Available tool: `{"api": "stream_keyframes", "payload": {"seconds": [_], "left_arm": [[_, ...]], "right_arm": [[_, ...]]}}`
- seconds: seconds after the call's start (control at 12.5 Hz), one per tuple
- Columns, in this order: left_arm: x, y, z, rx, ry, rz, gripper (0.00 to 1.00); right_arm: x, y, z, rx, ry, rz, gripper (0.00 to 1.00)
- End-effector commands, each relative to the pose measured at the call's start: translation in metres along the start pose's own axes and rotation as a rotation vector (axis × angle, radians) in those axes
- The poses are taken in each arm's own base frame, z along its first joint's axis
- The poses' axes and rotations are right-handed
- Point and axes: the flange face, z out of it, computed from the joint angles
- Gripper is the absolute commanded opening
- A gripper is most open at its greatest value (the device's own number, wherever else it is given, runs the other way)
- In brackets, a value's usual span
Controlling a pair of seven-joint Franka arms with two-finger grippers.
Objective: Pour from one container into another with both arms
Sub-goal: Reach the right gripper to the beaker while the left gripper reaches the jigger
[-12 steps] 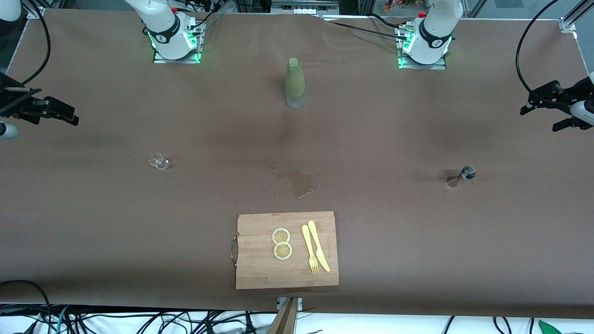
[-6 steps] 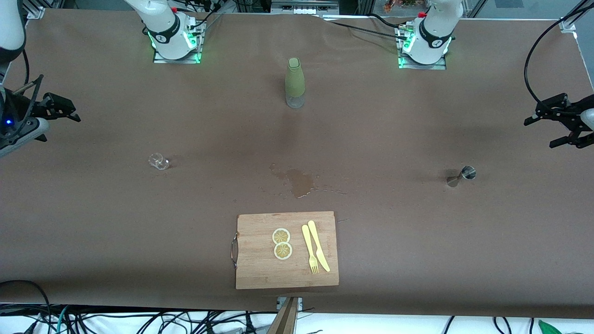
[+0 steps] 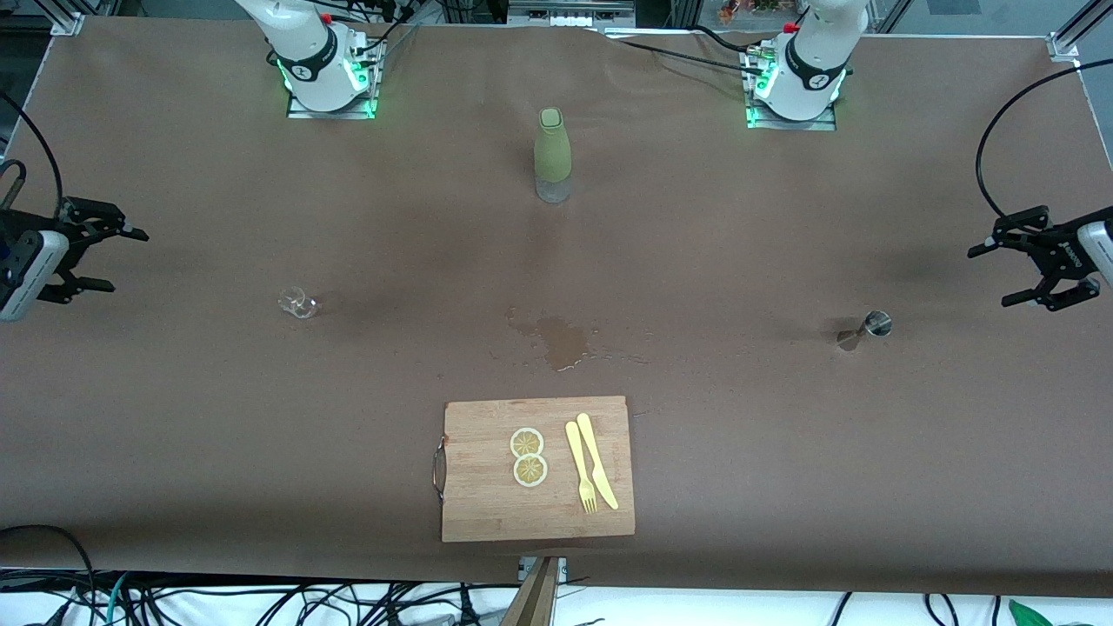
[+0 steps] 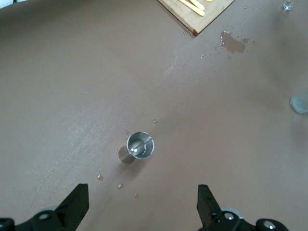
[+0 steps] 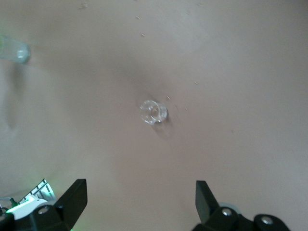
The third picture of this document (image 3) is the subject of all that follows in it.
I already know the steel cone jigger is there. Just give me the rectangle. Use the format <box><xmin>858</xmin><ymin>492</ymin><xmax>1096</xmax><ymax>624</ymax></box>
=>
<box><xmin>836</xmin><ymin>310</ymin><xmax>894</xmax><ymax>352</ymax></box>

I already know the brown table cover sheet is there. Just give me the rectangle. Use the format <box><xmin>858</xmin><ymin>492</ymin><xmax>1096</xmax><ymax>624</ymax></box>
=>
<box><xmin>0</xmin><ymin>16</ymin><xmax>1113</xmax><ymax>601</ymax></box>

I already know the green sleeved glass bottle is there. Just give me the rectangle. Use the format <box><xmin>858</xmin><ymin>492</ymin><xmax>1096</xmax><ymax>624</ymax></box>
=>
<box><xmin>533</xmin><ymin>108</ymin><xmax>573</xmax><ymax>204</ymax></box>

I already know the yellow plastic knife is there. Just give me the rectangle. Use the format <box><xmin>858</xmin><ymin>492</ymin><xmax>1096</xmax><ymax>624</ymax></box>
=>
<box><xmin>576</xmin><ymin>412</ymin><xmax>620</xmax><ymax>510</ymax></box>

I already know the wooden cutting board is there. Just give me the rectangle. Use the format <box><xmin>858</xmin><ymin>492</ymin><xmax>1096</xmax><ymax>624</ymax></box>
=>
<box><xmin>432</xmin><ymin>396</ymin><xmax>636</xmax><ymax>543</ymax></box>

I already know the yellow plastic fork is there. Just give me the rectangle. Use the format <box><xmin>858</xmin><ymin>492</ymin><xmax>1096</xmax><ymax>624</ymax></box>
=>
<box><xmin>565</xmin><ymin>421</ymin><xmax>598</xmax><ymax>515</ymax></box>

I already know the wooden beam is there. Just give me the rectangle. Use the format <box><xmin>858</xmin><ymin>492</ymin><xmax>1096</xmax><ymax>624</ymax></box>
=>
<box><xmin>500</xmin><ymin>556</ymin><xmax>562</xmax><ymax>626</ymax></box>

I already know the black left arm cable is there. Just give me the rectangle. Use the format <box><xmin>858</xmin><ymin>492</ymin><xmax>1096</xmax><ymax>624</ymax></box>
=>
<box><xmin>974</xmin><ymin>61</ymin><xmax>1113</xmax><ymax>218</ymax></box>

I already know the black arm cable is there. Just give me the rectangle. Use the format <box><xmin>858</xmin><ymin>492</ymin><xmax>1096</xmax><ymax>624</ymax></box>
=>
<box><xmin>974</xmin><ymin>61</ymin><xmax>1113</xmax><ymax>218</ymax></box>
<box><xmin>0</xmin><ymin>91</ymin><xmax>66</xmax><ymax>218</ymax></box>

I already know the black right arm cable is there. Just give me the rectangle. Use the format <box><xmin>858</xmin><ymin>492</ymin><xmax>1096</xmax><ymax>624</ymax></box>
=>
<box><xmin>0</xmin><ymin>91</ymin><xmax>66</xmax><ymax>218</ymax></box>

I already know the aluminium frame corner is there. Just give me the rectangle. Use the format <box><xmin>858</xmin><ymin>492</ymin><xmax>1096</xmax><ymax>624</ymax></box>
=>
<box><xmin>48</xmin><ymin>0</ymin><xmax>88</xmax><ymax>37</ymax></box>
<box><xmin>1048</xmin><ymin>0</ymin><xmax>1113</xmax><ymax>63</ymax></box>

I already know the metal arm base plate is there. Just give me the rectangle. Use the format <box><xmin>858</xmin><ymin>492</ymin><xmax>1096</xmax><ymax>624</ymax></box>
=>
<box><xmin>743</xmin><ymin>43</ymin><xmax>840</xmax><ymax>131</ymax></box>
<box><xmin>287</xmin><ymin>30</ymin><xmax>383</xmax><ymax>120</ymax></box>

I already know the black looped cable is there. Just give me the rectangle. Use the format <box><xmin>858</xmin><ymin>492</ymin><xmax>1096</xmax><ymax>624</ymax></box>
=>
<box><xmin>0</xmin><ymin>524</ymin><xmax>97</xmax><ymax>601</ymax></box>

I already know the teal cable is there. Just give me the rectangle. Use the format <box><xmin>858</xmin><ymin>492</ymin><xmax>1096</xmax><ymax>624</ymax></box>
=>
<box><xmin>103</xmin><ymin>574</ymin><xmax>131</xmax><ymax>626</ymax></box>

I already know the black power cable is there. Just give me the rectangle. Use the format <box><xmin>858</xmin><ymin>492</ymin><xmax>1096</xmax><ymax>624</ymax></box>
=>
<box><xmin>600</xmin><ymin>26</ymin><xmax>770</xmax><ymax>79</ymax></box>

